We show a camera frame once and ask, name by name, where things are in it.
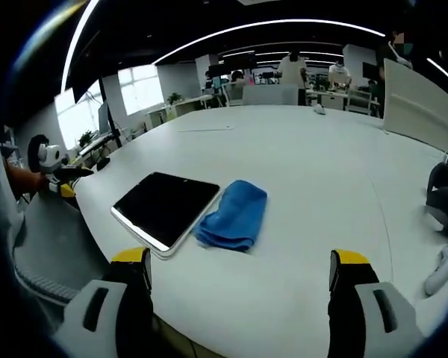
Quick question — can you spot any grey partition panel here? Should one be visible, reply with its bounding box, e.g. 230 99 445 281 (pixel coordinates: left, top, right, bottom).
242 84 299 107

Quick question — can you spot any black tablet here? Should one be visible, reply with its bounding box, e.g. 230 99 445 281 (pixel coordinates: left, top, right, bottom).
110 172 224 261

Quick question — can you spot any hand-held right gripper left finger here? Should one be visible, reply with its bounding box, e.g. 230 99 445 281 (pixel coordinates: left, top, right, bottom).
54 246 155 358

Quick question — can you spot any blue cleaning cloth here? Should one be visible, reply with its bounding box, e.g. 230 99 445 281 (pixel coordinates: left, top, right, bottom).
193 180 269 253

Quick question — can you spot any white office chair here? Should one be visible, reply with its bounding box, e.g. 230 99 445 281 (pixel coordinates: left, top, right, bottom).
222 81 246 107

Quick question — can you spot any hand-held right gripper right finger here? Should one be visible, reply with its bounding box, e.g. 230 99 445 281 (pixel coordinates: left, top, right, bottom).
326 249 426 358

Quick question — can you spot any computer monitor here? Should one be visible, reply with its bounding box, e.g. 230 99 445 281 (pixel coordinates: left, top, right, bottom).
98 102 113 136

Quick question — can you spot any white desk partition panel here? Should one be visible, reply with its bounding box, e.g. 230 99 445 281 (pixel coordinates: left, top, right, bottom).
381 58 448 152

